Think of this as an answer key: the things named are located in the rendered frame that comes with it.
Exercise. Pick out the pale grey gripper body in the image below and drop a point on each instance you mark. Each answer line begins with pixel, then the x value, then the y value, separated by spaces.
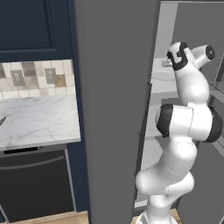
pixel 166 62

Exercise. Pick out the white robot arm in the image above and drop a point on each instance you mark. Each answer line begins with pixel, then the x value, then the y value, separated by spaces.
pixel 186 122

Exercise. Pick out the white fridge shelf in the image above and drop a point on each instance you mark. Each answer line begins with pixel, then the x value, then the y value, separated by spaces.
pixel 163 86

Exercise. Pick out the grey fridge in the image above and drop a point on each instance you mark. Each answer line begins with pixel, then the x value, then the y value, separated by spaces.
pixel 166 29

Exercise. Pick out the navy cupboard side panel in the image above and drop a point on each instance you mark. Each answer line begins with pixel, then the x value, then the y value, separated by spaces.
pixel 78 163

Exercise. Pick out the navy cupboard door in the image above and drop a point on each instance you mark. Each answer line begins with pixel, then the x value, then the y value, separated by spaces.
pixel 29 26

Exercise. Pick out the dark grey knife tip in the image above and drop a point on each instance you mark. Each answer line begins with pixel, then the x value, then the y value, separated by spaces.
pixel 2 120

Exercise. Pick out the black dishwasher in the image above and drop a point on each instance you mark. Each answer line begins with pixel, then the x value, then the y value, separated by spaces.
pixel 35 186

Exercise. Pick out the grey wall socket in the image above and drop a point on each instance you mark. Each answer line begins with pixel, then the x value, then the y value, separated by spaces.
pixel 17 78
pixel 50 75

